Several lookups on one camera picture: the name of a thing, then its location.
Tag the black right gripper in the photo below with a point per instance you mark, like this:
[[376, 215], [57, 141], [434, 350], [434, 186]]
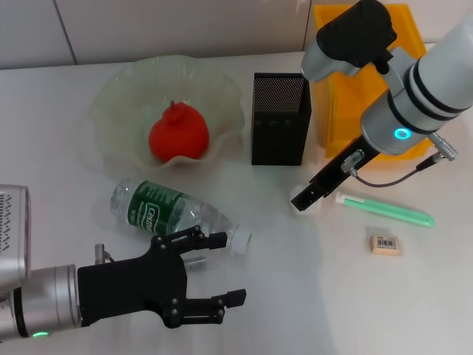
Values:
[[343, 166]]

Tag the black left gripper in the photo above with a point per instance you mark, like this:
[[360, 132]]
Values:
[[133, 284]]

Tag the green pen with white tip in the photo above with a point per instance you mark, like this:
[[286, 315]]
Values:
[[388, 212]]

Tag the clear green-label water bottle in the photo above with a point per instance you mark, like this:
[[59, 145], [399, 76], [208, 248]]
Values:
[[162, 207]]

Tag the beige eraser with barcode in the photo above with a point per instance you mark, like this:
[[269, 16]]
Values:
[[385, 245]]

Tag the red-orange fruit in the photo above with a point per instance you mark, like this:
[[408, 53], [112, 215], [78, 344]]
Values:
[[179, 137]]

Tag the grey marker pen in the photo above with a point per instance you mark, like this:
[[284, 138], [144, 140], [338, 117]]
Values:
[[197, 263]]

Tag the black mesh pen holder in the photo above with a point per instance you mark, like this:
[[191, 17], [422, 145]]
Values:
[[281, 118]]

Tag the green glass fruit plate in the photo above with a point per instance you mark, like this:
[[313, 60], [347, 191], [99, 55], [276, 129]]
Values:
[[129, 96]]

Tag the yellow plastic bin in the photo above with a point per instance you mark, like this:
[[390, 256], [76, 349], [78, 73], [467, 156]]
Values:
[[343, 107]]

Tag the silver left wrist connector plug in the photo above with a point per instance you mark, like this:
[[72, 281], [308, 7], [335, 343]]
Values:
[[99, 253]]

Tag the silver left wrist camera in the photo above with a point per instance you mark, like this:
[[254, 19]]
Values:
[[13, 229]]

